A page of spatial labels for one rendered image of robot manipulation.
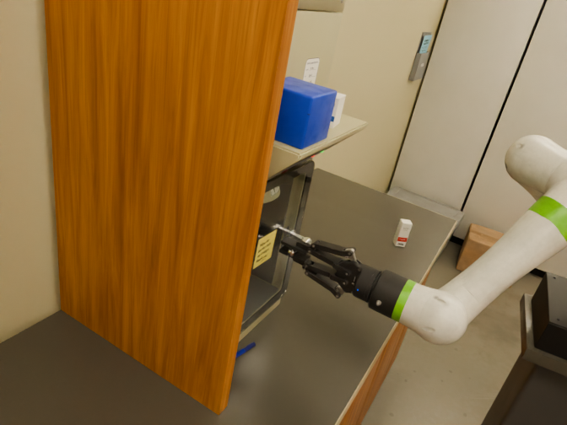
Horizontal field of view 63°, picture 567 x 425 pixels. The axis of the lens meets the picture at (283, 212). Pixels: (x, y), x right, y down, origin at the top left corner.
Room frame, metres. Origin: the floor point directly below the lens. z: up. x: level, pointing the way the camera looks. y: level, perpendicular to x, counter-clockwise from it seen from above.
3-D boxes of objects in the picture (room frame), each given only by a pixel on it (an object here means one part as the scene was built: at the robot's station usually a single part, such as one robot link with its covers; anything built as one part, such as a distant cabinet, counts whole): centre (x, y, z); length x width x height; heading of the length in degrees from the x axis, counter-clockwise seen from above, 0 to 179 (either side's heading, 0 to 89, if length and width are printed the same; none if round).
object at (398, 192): (3.40, -1.06, 0.17); 0.60 x 0.42 x 0.33; 63
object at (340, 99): (0.93, -0.05, 1.54); 0.05 x 0.05 x 0.06; 73
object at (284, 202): (0.91, 0.02, 1.19); 0.30 x 0.01 x 0.40; 154
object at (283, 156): (0.89, -0.02, 1.46); 0.32 x 0.11 x 0.10; 155
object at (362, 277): (0.87, -0.19, 1.20); 0.09 x 0.07 x 0.08; 64
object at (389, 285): (0.84, -0.25, 1.20); 0.12 x 0.06 x 0.09; 154
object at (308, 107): (0.81, 0.01, 1.56); 0.10 x 0.10 x 0.09; 65
